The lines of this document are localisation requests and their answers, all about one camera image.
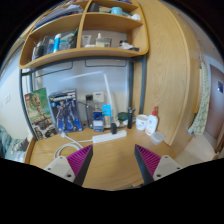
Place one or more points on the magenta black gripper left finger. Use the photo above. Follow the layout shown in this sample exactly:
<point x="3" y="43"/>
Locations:
<point x="74" y="167"/>

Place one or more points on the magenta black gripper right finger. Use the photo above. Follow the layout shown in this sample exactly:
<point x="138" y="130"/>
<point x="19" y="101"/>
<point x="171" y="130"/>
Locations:
<point x="152" y="166"/>

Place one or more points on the black charger plug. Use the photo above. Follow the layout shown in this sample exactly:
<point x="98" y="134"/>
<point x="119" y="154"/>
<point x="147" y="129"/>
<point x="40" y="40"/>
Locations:
<point x="113" y="128"/>

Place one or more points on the small clear plastic container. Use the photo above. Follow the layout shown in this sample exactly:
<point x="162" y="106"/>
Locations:
<point x="157" y="137"/>

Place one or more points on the white power strip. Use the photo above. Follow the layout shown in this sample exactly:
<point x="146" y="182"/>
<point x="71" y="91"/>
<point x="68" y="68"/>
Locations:
<point x="109" y="136"/>

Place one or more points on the white lotion bottle red pump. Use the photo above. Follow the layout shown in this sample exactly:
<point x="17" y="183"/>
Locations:
<point x="152" y="122"/>

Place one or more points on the white ceramic mug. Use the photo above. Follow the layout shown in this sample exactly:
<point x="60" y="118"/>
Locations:
<point x="141" y="121"/>

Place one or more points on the small blue box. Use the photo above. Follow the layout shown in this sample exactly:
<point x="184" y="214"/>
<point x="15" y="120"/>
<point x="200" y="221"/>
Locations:
<point x="98" y="124"/>

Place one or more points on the black cylindrical bottle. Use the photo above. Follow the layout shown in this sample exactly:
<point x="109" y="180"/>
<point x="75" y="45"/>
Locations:
<point x="130" y="117"/>

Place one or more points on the light blue orange carton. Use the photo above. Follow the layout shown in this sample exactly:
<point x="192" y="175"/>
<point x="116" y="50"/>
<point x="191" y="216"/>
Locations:
<point x="107" y="115"/>

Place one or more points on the dark blue robot model box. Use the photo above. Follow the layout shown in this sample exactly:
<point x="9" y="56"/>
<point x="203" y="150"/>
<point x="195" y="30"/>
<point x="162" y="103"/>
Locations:
<point x="64" y="107"/>

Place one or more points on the green Groot Lego box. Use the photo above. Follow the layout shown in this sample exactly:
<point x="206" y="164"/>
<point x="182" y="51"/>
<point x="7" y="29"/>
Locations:
<point x="39" y="114"/>

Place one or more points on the green patterned hanging towel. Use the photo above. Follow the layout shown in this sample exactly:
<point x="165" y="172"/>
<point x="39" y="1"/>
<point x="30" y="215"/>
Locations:
<point x="199" y="122"/>

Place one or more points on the brown wooden door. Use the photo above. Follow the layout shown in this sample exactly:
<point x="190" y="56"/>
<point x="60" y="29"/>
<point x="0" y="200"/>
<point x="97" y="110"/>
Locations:
<point x="215" y="118"/>

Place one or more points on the white desk lamp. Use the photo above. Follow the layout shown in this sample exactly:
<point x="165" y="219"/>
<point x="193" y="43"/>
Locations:
<point x="106" y="86"/>

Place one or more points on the clear pump bottle on shelf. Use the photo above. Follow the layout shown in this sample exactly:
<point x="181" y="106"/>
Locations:
<point x="103" y="41"/>

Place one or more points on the white tube on shelf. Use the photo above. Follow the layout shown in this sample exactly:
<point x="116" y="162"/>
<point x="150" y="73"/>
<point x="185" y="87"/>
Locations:
<point x="86" y="39"/>

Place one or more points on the blue tube on shelf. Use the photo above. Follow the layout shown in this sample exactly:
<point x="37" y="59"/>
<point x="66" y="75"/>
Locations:
<point x="56" y="43"/>

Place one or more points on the teal tape roll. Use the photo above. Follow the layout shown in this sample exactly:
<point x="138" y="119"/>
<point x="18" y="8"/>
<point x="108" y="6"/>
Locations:
<point x="116" y="10"/>

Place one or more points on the dark metal desk frame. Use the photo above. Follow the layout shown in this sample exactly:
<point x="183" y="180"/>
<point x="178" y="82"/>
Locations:
<point x="119" y="70"/>

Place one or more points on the wooden wall shelf unit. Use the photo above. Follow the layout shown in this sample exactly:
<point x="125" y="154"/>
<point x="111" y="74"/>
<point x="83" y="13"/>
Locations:
<point x="86" y="23"/>

